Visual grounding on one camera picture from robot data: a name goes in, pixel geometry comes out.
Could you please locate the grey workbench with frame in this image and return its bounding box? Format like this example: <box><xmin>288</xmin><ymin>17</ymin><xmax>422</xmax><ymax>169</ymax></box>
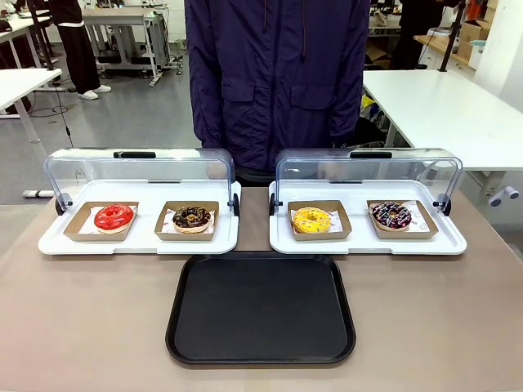
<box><xmin>81</xmin><ymin>3</ymin><xmax>184</xmax><ymax>87</ymax></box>

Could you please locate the wooden workbench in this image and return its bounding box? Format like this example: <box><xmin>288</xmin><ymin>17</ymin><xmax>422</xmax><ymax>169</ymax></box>
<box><xmin>413</xmin><ymin>34</ymin><xmax>477</xmax><ymax>70</ymax></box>

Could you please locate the person in navy jacket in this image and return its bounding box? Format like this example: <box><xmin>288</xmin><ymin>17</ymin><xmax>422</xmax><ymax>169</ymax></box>
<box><xmin>183</xmin><ymin>0</ymin><xmax>372</xmax><ymax>187</ymax></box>

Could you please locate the person in dark clothes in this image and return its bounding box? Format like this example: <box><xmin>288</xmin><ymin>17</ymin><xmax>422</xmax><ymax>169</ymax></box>
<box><xmin>391</xmin><ymin>0</ymin><xmax>463</xmax><ymax>71</ymax></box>

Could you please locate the black tripod stand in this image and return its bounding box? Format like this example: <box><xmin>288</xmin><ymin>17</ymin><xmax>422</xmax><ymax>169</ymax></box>
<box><xmin>436</xmin><ymin>0</ymin><xmax>469</xmax><ymax>73</ymax></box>

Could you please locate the clear display case lid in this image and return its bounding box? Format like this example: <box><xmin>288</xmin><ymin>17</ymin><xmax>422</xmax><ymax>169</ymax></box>
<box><xmin>268</xmin><ymin>147</ymin><xmax>464</xmax><ymax>217</ymax></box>
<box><xmin>42</xmin><ymin>147</ymin><xmax>241</xmax><ymax>217</ymax></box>

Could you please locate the dark drizzled donut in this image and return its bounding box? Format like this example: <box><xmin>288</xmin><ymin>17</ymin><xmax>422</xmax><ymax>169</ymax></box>
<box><xmin>370</xmin><ymin>201</ymin><xmax>413</xmax><ymax>232</ymax></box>

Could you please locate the white display tray base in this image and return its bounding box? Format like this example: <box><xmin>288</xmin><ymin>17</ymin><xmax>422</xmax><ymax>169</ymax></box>
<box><xmin>268</xmin><ymin>178</ymin><xmax>468</xmax><ymax>256</ymax></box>
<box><xmin>37</xmin><ymin>178</ymin><xmax>243</xmax><ymax>256</ymax></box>

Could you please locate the black plastic serving tray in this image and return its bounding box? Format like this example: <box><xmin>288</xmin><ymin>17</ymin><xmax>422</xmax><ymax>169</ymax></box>
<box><xmin>164</xmin><ymin>252</ymin><xmax>357</xmax><ymax>366</ymax></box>

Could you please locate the white desk with legs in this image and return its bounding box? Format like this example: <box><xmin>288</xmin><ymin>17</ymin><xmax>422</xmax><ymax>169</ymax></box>
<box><xmin>0</xmin><ymin>67</ymin><xmax>63</xmax><ymax>199</ymax></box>

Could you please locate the cardboard box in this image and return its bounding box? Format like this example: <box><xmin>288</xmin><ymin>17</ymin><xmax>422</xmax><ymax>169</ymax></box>
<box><xmin>456</xmin><ymin>18</ymin><xmax>494</xmax><ymax>58</ymax></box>

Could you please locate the chocolate donut with nuts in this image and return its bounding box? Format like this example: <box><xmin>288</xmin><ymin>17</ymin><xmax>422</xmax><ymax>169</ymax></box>
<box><xmin>172</xmin><ymin>206</ymin><xmax>213</xmax><ymax>234</ymax></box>

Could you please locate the yellow glazed sprinkled donut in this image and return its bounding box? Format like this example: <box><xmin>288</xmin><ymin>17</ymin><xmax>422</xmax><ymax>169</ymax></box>
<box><xmin>292</xmin><ymin>207</ymin><xmax>333</xmax><ymax>235</ymax></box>

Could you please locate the red glazed donut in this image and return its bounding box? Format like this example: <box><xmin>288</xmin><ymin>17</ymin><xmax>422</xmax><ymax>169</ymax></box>
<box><xmin>93</xmin><ymin>203</ymin><xmax>136</xmax><ymax>235</ymax></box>

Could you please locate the person in black clothes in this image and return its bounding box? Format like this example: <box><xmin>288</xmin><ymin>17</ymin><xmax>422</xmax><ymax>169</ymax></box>
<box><xmin>26</xmin><ymin>0</ymin><xmax>113</xmax><ymax>101</ymax></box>

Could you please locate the brown cardboard donut tray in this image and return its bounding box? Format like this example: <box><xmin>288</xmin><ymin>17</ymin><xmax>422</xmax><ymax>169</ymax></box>
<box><xmin>63</xmin><ymin>200</ymin><xmax>140</xmax><ymax>243</ymax></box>
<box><xmin>287</xmin><ymin>199</ymin><xmax>353</xmax><ymax>243</ymax></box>
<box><xmin>154</xmin><ymin>200</ymin><xmax>220</xmax><ymax>243</ymax></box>
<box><xmin>365</xmin><ymin>198</ymin><xmax>440</xmax><ymax>241</ymax></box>

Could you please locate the large white table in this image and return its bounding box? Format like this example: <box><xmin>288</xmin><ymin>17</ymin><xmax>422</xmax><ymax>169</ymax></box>
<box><xmin>361</xmin><ymin>69</ymin><xmax>523</xmax><ymax>172</ymax></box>

